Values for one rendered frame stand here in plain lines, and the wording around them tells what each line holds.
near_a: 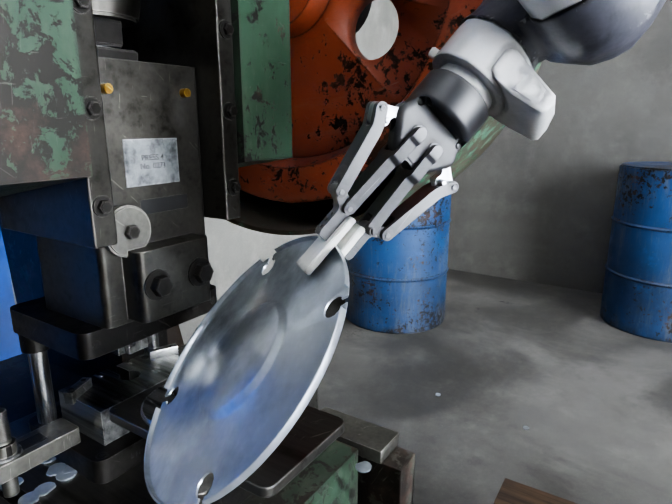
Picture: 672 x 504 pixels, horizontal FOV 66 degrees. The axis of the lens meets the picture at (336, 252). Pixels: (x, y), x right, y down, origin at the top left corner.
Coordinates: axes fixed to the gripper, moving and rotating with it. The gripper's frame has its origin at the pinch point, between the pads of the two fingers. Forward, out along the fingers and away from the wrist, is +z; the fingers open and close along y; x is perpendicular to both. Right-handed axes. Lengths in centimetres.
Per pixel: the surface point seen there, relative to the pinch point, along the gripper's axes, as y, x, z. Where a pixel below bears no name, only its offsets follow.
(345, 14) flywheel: 7.3, -35.3, -30.2
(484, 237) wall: -211, -256, -88
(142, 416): 0.0, -9.3, 28.3
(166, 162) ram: 15.2, -16.0, 4.4
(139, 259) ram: 11.6, -9.6, 13.9
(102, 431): 1.4, -12.5, 33.6
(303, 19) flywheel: 11.1, -39.1, -25.9
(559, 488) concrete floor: -139, -54, 8
